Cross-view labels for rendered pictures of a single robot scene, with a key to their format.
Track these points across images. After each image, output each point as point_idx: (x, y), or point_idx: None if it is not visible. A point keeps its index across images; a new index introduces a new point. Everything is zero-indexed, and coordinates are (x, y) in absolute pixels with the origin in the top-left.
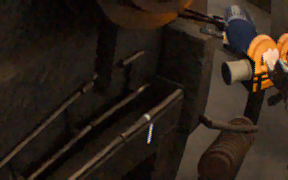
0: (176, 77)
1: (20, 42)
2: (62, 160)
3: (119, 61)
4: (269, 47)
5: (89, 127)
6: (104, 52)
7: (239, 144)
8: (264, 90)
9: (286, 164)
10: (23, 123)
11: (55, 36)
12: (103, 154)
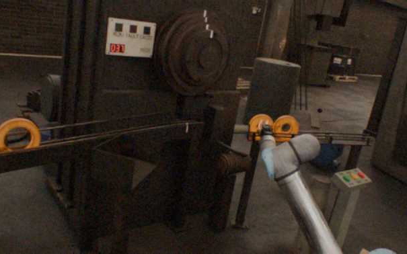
0: (207, 123)
1: (145, 87)
2: None
3: (186, 110)
4: (264, 120)
5: (169, 122)
6: (181, 106)
7: (234, 157)
8: None
9: None
10: (140, 109)
11: (160, 91)
12: (167, 125)
